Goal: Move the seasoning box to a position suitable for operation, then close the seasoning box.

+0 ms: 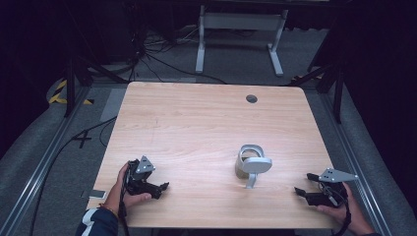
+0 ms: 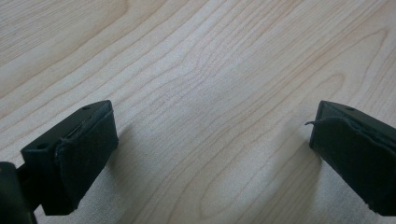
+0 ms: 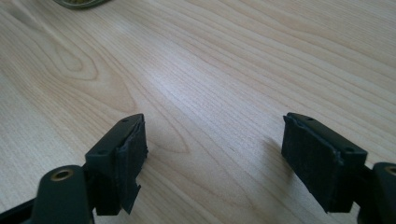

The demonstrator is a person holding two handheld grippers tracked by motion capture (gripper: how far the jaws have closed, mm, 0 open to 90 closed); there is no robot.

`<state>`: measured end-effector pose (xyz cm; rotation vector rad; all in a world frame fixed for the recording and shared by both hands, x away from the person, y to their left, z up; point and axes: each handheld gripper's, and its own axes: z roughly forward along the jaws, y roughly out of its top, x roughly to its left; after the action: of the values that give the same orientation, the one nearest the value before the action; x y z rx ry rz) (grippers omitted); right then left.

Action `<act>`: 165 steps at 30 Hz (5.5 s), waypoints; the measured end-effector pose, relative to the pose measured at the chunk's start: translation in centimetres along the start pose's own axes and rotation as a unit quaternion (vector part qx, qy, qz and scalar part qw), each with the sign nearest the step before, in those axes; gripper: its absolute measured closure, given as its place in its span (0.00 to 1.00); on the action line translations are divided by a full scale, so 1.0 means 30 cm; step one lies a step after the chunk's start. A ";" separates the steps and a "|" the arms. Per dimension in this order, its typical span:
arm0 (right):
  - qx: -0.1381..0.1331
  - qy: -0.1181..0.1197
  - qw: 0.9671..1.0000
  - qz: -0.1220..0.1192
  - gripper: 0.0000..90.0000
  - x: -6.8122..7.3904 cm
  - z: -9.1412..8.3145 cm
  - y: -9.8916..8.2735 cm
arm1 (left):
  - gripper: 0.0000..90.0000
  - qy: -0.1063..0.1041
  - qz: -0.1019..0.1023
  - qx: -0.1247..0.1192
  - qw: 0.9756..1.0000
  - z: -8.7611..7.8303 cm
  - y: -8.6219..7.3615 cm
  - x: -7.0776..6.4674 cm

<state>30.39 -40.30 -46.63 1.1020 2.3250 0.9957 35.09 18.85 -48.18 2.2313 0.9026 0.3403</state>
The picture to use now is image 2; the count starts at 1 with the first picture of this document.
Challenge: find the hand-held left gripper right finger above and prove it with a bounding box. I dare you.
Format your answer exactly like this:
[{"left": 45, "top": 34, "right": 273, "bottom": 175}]
[{"left": 304, "top": 100, "right": 396, "bottom": 217}]

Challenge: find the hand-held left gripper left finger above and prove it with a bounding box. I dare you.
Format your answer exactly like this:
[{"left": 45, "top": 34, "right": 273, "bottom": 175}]
[{"left": 20, "top": 99, "right": 120, "bottom": 217}]

